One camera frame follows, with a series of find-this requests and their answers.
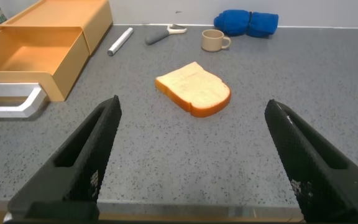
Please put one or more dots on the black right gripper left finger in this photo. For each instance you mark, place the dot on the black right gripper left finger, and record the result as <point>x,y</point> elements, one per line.
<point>82,168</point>

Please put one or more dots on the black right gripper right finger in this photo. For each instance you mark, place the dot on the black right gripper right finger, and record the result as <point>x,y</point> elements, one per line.
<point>315,168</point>

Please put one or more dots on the white marker pen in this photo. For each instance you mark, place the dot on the white marker pen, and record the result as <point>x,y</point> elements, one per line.
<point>120,41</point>

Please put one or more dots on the white bread slice orange crust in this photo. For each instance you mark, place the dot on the white bread slice orange crust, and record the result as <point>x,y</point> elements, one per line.
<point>194,88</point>

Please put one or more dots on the blue rolled cloth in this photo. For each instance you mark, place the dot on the blue rolled cloth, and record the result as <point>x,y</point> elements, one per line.
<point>246,22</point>

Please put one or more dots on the beige cup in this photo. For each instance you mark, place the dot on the beige cup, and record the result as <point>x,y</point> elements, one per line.
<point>212,40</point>

